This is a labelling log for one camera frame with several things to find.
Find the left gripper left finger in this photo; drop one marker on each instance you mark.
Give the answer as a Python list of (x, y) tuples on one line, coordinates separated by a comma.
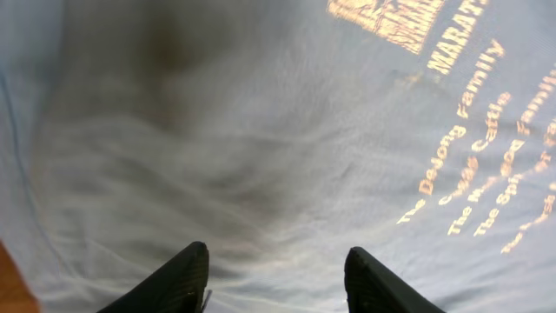
[(176, 287)]

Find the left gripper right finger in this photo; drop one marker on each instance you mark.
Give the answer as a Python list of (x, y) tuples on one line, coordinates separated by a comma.
[(373, 288)]

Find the light blue printed t-shirt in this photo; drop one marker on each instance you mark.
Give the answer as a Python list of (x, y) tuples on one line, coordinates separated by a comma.
[(281, 133)]

